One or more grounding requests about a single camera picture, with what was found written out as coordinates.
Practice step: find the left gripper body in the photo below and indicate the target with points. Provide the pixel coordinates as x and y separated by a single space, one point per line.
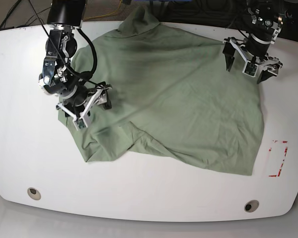
254 50

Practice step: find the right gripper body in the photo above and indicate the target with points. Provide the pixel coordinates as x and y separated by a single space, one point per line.
81 102

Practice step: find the green t-shirt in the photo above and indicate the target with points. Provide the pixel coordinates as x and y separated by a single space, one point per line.
171 96

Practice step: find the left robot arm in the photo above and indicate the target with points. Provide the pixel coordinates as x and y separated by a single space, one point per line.
266 25

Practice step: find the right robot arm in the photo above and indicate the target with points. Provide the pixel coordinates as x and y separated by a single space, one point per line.
58 77

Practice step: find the red tape marking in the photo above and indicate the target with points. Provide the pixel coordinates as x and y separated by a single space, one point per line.
276 157

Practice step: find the left table grommet hole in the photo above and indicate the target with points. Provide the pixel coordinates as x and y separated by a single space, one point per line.
34 193

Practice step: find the table grommet hole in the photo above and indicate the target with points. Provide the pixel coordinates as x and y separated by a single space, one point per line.
34 193
251 206

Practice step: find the right table grommet hole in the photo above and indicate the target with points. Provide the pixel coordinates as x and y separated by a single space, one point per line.
251 206

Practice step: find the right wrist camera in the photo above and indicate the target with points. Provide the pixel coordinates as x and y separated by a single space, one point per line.
81 123

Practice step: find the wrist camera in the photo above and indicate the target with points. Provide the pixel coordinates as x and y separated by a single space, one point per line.
81 123
250 68

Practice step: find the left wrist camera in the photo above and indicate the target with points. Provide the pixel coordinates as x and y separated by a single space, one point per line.
250 68

